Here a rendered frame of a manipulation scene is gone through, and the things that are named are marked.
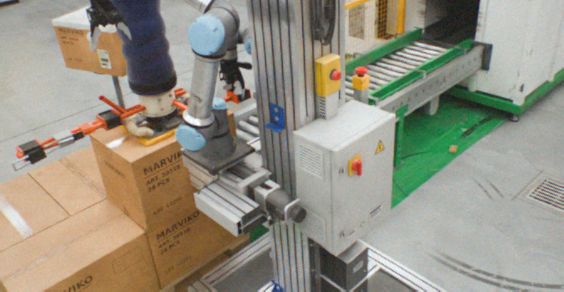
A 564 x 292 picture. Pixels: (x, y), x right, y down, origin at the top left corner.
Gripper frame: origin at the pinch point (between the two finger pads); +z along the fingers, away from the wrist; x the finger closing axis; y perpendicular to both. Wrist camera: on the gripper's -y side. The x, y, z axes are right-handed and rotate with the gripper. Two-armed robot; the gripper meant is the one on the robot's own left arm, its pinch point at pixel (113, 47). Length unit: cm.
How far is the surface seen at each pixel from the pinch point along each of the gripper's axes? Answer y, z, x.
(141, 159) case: 15, 59, -7
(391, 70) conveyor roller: 37, 97, -227
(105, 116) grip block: 37, 43, -4
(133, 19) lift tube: 28.3, 1.2, -23.4
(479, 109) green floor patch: 1, 152, -309
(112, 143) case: 37, 58, -4
